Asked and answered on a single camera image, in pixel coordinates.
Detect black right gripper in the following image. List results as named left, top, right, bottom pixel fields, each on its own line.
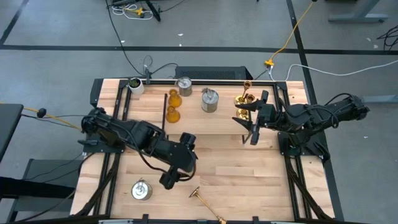
left=232, top=90, right=277, bottom=146

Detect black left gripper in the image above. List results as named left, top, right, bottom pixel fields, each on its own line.
left=159, top=146, right=200, bottom=191

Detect tall brass candlestick holder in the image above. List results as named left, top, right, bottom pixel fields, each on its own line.
left=188, top=186, right=228, bottom=224
left=233, top=80, right=252, bottom=106
left=236, top=94, right=256, bottom=121

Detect scented candle tin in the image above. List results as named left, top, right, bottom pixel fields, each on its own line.
left=131, top=177, right=154, bottom=201
left=200, top=88, right=220, bottom=113
left=177, top=76, right=193, bottom=97

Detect amber ribbed glass candle holder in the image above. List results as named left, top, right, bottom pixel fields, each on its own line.
left=168, top=88, right=183, bottom=108
left=165, top=105, right=181, bottom=124

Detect small plant in white pot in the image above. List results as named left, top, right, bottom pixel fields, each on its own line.
left=127, top=77, right=146, bottom=96

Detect wooden desk with grey legs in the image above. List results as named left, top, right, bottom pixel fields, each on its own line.
left=328, top=0, right=398, bottom=104

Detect black side table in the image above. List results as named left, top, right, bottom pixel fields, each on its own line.
left=0, top=103, right=25, bottom=162

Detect wooden shelf riser black frame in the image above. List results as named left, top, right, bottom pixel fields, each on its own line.
left=160, top=92, right=253, bottom=146

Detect yellow extension cable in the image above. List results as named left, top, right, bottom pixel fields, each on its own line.
left=264, top=0, right=315, bottom=68

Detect white floor cable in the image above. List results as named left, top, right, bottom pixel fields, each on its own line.
left=285, top=58, right=398, bottom=81

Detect black aluminium rig frame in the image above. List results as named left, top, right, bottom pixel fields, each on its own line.
left=70, top=77, right=346, bottom=224

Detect black floor cable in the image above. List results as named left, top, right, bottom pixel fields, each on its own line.
left=104, top=0, right=147, bottom=77

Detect yellow cable with black plug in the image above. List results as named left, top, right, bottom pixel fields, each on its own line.
left=23, top=107, right=83, bottom=130

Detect white and yellow cable bundle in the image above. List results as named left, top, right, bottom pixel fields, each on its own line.
left=111, top=2, right=155, bottom=21

